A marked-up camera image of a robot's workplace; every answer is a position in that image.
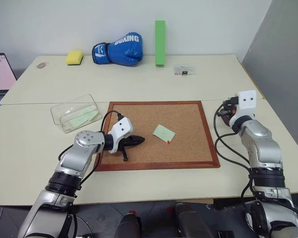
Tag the open laptop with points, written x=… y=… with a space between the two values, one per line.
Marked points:
x=0 y=72

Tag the tall green block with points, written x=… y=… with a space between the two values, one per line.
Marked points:
x=160 y=44

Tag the green sticky note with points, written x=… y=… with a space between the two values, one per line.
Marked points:
x=79 y=120
x=92 y=111
x=163 y=132

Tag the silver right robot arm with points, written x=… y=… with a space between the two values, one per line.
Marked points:
x=263 y=153

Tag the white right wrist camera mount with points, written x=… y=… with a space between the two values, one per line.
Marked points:
x=247 y=101

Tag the yellow sponge with dark base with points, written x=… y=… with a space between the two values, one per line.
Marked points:
x=74 y=57

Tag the cork board with wooden frame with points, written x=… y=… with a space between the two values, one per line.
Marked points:
x=159 y=153

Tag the small clear plastic box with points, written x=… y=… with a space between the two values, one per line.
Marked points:
x=185 y=70

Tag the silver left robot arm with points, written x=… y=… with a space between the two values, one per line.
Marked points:
x=72 y=158

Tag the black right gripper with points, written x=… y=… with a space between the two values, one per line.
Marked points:
x=231 y=105

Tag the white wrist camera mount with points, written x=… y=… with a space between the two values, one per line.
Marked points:
x=247 y=101
x=121 y=128

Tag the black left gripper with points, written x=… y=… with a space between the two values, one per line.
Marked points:
x=123 y=145

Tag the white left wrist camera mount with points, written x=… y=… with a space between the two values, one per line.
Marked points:
x=121 y=128

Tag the dark rounded shape with red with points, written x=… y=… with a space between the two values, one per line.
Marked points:
x=127 y=225

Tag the blue boxing glove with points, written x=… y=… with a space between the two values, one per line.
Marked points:
x=121 y=50

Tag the dark grey rounded shape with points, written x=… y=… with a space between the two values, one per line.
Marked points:
x=191 y=220

